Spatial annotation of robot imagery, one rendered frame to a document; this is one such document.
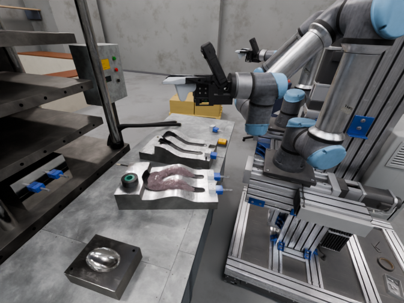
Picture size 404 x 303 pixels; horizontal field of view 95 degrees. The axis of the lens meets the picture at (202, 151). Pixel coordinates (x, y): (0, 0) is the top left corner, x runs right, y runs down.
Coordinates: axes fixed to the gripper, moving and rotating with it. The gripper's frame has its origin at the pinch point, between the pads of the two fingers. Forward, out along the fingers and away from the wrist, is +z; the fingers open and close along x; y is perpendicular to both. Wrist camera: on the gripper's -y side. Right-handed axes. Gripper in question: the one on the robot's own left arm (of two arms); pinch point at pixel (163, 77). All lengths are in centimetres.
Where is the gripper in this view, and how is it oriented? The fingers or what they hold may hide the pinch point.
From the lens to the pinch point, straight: 56.1
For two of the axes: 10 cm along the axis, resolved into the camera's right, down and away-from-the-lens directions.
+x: -1.1, -4.2, 9.0
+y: -0.1, 9.1, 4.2
